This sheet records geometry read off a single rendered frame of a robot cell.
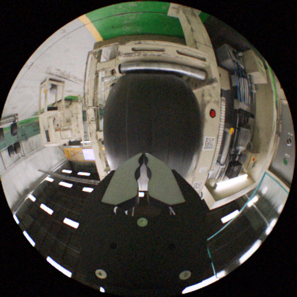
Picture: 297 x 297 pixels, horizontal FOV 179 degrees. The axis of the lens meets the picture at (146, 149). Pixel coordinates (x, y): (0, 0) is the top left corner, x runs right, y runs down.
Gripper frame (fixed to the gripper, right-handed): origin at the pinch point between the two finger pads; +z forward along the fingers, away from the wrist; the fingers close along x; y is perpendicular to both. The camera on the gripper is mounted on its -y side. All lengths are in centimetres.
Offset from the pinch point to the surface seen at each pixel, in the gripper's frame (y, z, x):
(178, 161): 7.2, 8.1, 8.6
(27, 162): 264, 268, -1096
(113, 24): -106, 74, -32
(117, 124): -1.9, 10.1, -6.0
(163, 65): -21.3, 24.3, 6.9
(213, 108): -7.6, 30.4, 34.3
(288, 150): -4, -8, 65
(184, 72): -19.9, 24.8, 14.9
